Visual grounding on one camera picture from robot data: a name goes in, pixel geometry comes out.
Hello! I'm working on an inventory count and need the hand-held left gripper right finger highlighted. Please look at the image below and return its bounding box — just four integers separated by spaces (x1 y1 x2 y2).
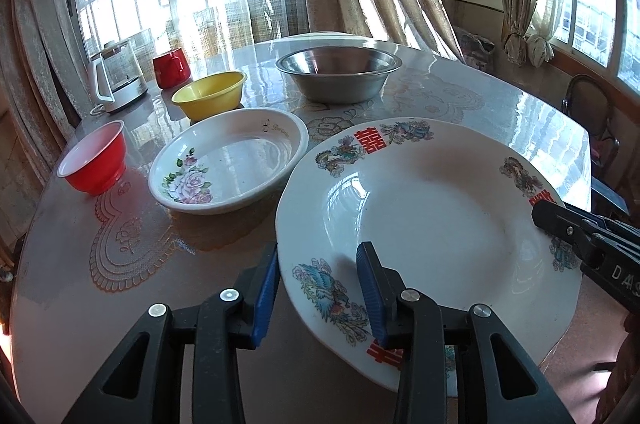
356 241 576 424

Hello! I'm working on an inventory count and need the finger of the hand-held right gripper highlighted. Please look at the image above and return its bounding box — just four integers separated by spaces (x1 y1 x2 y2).
565 204 640 250
531 200 596 255

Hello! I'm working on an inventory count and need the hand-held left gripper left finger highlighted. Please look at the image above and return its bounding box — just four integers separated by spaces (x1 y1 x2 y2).
65 241 281 424

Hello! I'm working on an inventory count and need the large white phoenix-print plate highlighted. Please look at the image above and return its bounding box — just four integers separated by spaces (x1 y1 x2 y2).
275 117 585 399

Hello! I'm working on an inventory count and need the white pink-flower plate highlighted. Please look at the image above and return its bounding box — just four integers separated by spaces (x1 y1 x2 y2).
148 108 309 216

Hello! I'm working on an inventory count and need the yellow plastic bowl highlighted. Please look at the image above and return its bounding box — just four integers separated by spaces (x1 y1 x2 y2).
171 71 248 121

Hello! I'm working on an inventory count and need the stainless steel bowl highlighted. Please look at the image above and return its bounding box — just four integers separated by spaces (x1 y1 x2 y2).
275 45 403 104

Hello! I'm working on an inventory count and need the lace-patterned tablecloth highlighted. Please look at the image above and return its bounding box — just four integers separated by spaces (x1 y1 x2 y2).
10 36 596 424

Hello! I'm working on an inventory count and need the dark wooden chair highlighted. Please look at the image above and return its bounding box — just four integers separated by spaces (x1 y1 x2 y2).
559 74 632 217

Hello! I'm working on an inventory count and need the patterned bag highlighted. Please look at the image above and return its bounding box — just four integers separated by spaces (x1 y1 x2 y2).
459 31 497 71

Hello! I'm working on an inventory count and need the red bowl with white inside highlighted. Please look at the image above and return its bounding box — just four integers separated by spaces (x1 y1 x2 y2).
56 120 127 197

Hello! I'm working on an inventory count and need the red mug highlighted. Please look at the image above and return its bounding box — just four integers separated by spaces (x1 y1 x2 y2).
152 48 192 90

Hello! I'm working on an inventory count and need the white glass electric kettle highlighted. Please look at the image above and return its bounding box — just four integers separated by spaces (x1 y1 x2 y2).
88 40 149 114

